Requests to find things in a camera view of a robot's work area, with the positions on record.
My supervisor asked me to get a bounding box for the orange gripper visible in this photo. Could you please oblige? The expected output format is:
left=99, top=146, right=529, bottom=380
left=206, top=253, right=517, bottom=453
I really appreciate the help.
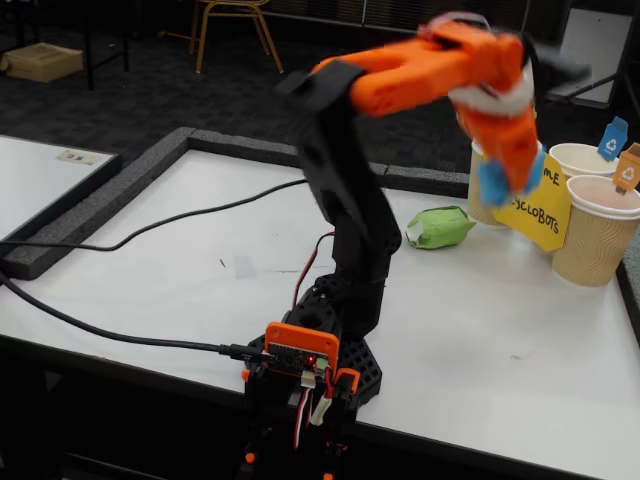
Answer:
left=447, top=82, right=545, bottom=195

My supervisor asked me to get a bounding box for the blue paper-wrapped rubbish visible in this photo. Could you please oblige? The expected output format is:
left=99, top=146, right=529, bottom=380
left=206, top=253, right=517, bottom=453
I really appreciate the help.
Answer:
left=477, top=148, right=550, bottom=207

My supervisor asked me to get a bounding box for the green paper-wrapped rubbish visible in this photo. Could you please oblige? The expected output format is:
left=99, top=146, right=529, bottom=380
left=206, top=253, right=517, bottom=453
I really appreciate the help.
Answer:
left=405, top=205, right=477, bottom=251

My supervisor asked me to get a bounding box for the black robot base clamp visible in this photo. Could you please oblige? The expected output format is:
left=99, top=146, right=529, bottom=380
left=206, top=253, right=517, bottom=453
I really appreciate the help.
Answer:
left=239, top=332, right=384, bottom=480

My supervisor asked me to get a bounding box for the paper cup with blue tag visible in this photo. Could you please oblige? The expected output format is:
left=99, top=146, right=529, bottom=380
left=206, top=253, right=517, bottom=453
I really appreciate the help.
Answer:
left=548, top=143, right=621, bottom=179

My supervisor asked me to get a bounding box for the yellow welcome paper sign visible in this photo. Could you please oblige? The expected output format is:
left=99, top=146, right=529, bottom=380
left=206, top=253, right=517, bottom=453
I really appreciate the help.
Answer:
left=492, top=149, right=573, bottom=253

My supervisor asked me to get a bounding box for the paper cup with green tag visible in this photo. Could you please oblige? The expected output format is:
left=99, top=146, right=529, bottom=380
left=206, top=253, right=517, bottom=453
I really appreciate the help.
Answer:
left=467, top=141, right=506, bottom=227

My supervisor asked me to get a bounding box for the blue recycle bin tag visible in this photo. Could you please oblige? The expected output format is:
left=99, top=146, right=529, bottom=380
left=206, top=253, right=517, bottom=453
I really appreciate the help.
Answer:
left=597, top=116, right=629, bottom=162

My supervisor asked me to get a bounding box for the paper cup with orange tag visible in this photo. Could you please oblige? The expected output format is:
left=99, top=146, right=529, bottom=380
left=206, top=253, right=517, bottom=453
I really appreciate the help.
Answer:
left=551, top=174, right=640, bottom=288

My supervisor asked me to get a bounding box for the black webcam on gripper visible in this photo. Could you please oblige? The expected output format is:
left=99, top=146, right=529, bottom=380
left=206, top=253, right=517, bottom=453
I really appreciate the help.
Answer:
left=522, top=34, right=592, bottom=97

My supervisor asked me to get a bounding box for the orange recycle bin tag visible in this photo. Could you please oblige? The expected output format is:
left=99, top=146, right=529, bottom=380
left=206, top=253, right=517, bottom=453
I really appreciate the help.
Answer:
left=613, top=142, right=640, bottom=196

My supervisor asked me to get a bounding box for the grey foam border strip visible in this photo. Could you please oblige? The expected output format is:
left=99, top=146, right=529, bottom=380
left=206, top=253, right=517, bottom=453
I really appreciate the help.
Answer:
left=187, top=128, right=471, bottom=199
left=614, top=252, right=640, bottom=346
left=2, top=127, right=197, bottom=281

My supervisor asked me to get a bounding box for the orange-framed controller board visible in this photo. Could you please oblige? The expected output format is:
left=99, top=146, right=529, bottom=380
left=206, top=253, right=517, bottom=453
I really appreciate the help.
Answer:
left=263, top=322, right=341, bottom=376

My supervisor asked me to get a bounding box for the small paper label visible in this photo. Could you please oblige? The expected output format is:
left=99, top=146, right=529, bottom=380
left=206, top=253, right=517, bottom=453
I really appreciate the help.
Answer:
left=55, top=149, right=104, bottom=167

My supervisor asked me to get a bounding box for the black-framed whiteboard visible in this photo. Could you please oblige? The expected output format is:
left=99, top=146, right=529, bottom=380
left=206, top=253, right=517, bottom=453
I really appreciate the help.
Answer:
left=0, top=134, right=122, bottom=257

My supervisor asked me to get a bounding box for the cardboard box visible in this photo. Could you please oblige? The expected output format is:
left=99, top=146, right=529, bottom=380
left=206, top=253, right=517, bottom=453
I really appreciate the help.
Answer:
left=1, top=42, right=85, bottom=84

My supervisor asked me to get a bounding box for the white panel with black frame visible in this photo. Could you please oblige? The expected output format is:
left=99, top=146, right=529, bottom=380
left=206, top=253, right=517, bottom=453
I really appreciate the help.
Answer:
left=543, top=7, right=635, bottom=110

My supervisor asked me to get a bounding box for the white red wire bundle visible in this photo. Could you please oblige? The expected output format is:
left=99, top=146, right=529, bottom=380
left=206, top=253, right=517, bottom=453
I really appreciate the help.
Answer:
left=291, top=372, right=334, bottom=449

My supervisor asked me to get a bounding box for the thick black usb cable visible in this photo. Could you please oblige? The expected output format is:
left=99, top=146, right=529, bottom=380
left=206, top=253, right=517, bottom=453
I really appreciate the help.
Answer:
left=0, top=269, right=266, bottom=362

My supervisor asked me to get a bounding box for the thin black camera cable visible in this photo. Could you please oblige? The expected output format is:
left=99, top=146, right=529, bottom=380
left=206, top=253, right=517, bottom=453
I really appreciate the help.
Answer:
left=0, top=178, right=307, bottom=251

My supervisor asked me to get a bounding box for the black table frame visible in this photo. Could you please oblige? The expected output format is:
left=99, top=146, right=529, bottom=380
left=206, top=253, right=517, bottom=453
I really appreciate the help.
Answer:
left=79, top=0, right=131, bottom=92

